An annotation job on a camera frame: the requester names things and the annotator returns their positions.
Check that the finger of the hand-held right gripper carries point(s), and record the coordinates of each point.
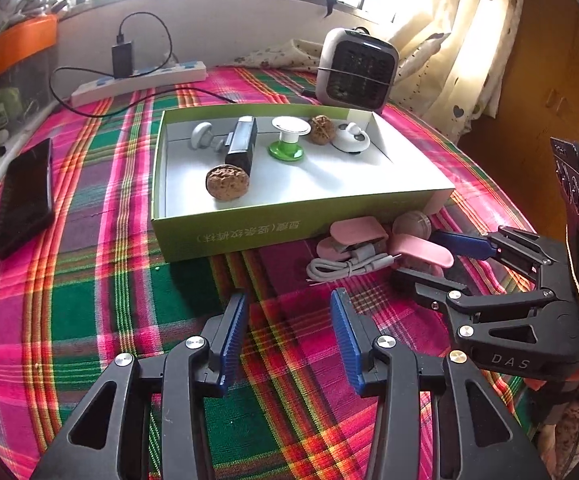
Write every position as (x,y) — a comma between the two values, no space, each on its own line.
(419,285)
(464,244)

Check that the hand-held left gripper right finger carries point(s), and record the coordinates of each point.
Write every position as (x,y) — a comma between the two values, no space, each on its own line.
(344,340)

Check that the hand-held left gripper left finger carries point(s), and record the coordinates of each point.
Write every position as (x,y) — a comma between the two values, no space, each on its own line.
(232,340)

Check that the pink clip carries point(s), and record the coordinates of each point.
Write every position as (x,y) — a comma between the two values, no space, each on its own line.
(354,230)
(419,250)

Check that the round pink-white ball gadget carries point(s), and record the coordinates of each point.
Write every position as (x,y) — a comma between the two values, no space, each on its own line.
(412,222)

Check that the green cardboard box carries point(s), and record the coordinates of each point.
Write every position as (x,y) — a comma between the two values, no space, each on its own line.
(319,175)

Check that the brown walnut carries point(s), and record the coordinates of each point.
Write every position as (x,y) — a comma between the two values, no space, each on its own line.
(323,132)
(227,182)

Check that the green and white spool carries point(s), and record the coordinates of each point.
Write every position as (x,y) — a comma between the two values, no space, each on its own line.
(287,150)

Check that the grey mushroom-shaped knob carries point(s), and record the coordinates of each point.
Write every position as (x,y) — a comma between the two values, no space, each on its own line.
(200,135)

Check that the pink plaid tablecloth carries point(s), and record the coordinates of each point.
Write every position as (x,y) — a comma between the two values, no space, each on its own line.
(119,270)

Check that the wooden cabinet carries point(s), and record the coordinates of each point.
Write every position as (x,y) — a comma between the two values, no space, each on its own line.
(534,110)

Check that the white round gadget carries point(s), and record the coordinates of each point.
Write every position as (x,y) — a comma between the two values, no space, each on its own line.
(349,140)

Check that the cream heart-print curtain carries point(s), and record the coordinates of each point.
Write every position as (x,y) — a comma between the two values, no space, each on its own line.
(459,60)

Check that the black rectangular device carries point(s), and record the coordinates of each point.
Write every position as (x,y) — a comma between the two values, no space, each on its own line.
(242,142)

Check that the small grey heater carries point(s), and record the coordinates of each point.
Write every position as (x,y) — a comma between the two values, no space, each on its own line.
(354,70)

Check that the black smartphone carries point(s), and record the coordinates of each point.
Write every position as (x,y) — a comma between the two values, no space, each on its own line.
(24,200)

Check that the floral cloth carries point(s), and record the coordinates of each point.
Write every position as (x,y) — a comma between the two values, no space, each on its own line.
(279,55)

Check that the black hook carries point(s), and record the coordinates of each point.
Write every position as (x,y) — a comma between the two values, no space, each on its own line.
(330,5)

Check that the white power strip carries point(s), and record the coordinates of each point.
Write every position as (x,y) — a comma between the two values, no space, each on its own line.
(159,75)

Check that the black charger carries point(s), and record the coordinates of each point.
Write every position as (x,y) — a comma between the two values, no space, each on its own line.
(123,62)

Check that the orange tray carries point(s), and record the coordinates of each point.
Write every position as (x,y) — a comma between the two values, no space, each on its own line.
(14,40)

